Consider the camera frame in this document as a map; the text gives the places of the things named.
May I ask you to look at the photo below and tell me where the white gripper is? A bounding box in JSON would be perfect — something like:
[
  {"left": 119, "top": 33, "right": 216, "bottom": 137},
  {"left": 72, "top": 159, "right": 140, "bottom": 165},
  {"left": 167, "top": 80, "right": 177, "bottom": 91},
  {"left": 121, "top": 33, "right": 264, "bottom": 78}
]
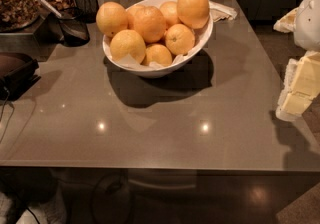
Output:
[{"left": 273, "top": 0, "right": 320, "bottom": 122}]

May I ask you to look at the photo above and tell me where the orange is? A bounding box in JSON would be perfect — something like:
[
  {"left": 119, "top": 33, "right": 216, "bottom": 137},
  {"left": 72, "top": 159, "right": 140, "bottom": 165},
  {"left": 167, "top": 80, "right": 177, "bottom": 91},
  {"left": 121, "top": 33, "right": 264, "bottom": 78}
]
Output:
[
  {"left": 96, "top": 2, "right": 128, "bottom": 38},
  {"left": 159, "top": 1, "right": 180, "bottom": 28},
  {"left": 143, "top": 44, "right": 173, "bottom": 67},
  {"left": 177, "top": 0, "right": 209, "bottom": 29},
  {"left": 165, "top": 24, "right": 195, "bottom": 55},
  {"left": 127, "top": 4, "right": 144, "bottom": 29},
  {"left": 110, "top": 30, "right": 146, "bottom": 63},
  {"left": 133, "top": 6, "right": 166, "bottom": 43}
]

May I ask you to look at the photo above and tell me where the white ceramic bowl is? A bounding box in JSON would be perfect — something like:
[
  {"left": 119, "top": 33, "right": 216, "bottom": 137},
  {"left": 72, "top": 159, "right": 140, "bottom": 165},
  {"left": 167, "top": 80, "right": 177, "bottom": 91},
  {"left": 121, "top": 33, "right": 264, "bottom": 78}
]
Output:
[{"left": 103, "top": 0, "right": 213, "bottom": 78}]

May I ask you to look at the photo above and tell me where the white paper napkin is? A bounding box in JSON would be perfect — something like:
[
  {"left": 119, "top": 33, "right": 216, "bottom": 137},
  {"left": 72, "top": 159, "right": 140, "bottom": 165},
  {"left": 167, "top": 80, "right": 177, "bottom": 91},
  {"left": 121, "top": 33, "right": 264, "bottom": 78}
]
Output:
[{"left": 209, "top": 1, "right": 238, "bottom": 22}]

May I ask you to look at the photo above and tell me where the black mesh cup back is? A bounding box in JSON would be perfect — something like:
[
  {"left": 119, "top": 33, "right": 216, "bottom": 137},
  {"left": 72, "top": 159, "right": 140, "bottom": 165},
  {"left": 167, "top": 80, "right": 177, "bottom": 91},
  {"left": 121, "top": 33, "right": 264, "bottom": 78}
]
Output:
[{"left": 75, "top": 0, "right": 99, "bottom": 23}]

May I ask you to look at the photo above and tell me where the dark brown case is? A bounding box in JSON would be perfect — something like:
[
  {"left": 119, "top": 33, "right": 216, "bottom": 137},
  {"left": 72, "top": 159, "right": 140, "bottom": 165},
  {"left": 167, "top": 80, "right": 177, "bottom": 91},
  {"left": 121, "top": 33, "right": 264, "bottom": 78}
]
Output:
[{"left": 0, "top": 52, "right": 39, "bottom": 101}]

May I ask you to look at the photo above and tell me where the glass jar of dried food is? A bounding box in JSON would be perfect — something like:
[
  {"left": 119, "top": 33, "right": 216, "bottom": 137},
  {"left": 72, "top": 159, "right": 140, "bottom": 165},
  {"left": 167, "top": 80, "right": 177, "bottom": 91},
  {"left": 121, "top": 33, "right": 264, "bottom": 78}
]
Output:
[{"left": 0, "top": 0, "right": 39, "bottom": 32}]

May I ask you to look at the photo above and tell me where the black cable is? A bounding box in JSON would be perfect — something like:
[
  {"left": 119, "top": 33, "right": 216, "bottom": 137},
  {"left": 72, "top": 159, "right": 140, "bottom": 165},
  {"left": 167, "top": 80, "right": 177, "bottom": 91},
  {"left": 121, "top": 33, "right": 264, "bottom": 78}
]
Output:
[{"left": 0, "top": 87, "right": 16, "bottom": 145}]

